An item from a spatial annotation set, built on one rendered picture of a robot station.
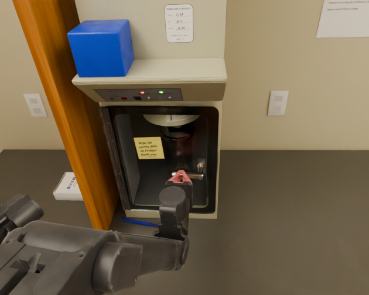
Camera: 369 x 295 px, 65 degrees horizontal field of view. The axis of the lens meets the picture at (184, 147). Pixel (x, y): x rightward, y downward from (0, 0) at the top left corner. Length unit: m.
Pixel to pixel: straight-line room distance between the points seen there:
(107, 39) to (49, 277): 0.46
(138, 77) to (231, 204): 0.64
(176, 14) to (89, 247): 0.53
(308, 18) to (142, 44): 0.66
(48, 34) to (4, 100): 0.83
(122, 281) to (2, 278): 0.09
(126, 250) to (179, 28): 0.52
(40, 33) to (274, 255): 0.85
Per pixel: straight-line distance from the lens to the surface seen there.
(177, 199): 0.61
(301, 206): 1.14
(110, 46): 0.61
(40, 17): 0.69
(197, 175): 0.80
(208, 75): 0.60
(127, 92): 0.67
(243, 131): 1.33
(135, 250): 0.30
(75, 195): 1.17
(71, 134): 0.76
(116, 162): 0.88
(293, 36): 1.18
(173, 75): 0.61
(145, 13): 0.69
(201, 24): 0.68
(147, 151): 0.83
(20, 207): 0.70
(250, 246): 0.99
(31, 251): 0.27
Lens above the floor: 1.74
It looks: 37 degrees down
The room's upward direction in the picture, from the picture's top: 3 degrees counter-clockwise
